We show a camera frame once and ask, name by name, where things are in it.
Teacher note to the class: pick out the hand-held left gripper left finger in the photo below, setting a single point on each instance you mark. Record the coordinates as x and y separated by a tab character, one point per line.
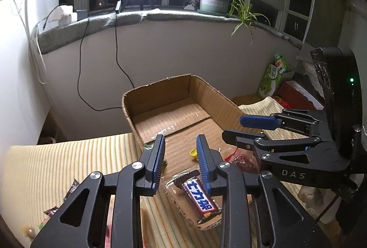
159	157

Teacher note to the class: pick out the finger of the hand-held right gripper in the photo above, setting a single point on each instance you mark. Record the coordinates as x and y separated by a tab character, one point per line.
232	136
256	121

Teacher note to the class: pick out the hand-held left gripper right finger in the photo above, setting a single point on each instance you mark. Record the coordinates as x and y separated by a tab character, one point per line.
203	157

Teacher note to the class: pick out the red snack packet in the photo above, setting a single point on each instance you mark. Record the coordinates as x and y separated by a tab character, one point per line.
243	163

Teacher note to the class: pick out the brown chocolate bar blue label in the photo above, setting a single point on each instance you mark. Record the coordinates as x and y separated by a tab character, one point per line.
200	199

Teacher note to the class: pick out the cardboard box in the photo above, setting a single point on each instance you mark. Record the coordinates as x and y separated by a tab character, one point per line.
172	110

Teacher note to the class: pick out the person's right hand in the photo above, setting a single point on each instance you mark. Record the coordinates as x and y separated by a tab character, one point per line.
311	196

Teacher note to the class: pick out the yellow wrapped candy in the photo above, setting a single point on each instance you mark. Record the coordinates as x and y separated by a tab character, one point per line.
193	154

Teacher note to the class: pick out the green wrapped candy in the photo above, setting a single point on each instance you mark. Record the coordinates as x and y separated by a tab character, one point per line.
146	146

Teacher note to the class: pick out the green snack bag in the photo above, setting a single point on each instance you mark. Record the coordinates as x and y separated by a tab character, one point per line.
271	79

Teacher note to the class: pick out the red box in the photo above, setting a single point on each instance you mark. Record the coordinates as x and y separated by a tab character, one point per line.
295	96

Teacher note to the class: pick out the striped bed cloth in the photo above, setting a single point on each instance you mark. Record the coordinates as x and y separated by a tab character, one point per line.
86	156

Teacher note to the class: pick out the black candy packet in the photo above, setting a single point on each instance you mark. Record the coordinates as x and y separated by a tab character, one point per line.
73	186

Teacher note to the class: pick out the pink candy packet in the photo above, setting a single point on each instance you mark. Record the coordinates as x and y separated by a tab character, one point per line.
109	236

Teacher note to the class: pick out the dark printed candy wrapper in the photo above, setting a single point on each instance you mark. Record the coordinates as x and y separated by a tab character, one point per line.
51	212

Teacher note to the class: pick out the spider plant in green pot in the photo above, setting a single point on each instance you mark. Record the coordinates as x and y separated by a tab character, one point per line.
215	1

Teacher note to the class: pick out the round beige candy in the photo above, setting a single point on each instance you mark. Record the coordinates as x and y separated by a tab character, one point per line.
29	232

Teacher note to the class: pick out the grey adapter box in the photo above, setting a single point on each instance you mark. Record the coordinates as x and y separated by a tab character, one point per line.
82	14

